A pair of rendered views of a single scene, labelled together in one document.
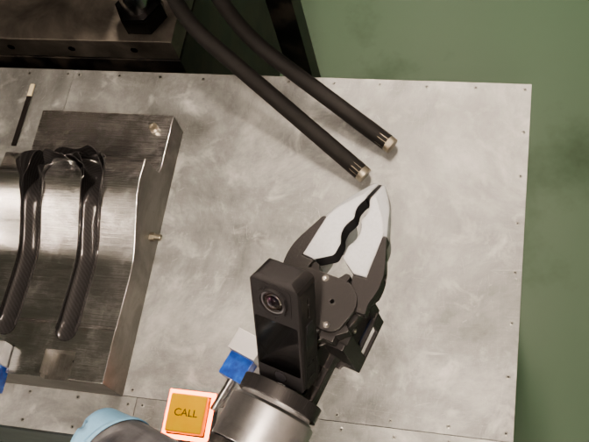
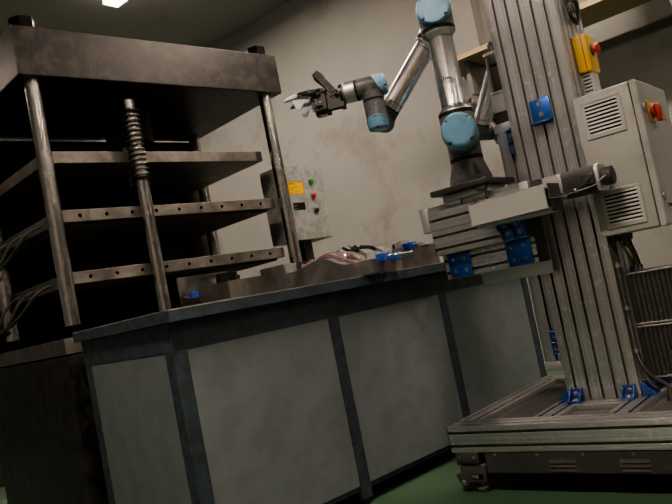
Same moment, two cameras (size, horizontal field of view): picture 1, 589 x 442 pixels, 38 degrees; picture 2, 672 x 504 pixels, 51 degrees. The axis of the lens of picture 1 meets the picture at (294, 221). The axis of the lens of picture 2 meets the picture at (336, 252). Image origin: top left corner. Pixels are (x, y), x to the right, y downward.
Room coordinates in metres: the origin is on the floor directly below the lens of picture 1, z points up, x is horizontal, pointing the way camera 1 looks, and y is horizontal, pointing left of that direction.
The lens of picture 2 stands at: (0.02, 3.44, 0.74)
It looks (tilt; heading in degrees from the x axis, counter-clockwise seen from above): 4 degrees up; 287
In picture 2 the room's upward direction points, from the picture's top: 11 degrees counter-clockwise
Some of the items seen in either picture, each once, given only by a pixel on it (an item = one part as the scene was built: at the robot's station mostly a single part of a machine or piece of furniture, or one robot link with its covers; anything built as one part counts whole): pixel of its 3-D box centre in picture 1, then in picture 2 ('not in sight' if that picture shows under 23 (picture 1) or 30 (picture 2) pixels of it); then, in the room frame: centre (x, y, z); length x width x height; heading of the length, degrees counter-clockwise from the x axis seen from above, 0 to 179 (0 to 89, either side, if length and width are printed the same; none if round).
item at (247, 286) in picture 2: not in sight; (231, 291); (1.15, 1.07, 0.84); 0.20 x 0.15 x 0.07; 150
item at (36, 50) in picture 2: not in sight; (127, 126); (1.83, 0.44, 1.75); 1.30 x 0.84 x 0.61; 60
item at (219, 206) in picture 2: not in sight; (140, 225); (1.87, 0.42, 1.27); 1.10 x 0.74 x 0.05; 60
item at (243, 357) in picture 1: (234, 374); not in sight; (0.44, 0.18, 0.83); 0.13 x 0.05 x 0.05; 128
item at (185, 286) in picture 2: not in sight; (177, 300); (1.74, 0.44, 0.87); 0.50 x 0.27 x 0.17; 150
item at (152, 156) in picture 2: not in sight; (130, 176); (1.88, 0.41, 1.52); 1.10 x 0.70 x 0.05; 60
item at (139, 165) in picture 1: (71, 235); (375, 260); (0.77, 0.36, 0.87); 0.50 x 0.26 x 0.14; 150
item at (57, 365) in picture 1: (61, 367); not in sight; (0.55, 0.43, 0.87); 0.05 x 0.05 x 0.04; 60
